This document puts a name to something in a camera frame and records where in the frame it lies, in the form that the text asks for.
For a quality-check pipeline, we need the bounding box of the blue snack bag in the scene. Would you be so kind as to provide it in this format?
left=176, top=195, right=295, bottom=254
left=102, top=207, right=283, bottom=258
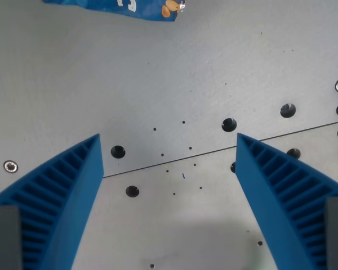
left=42, top=0, right=186, bottom=23

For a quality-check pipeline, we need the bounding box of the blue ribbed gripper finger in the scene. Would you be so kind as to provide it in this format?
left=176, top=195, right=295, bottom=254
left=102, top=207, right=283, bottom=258
left=235, top=132, right=338, bottom=270
left=0, top=133, right=105, bottom=270

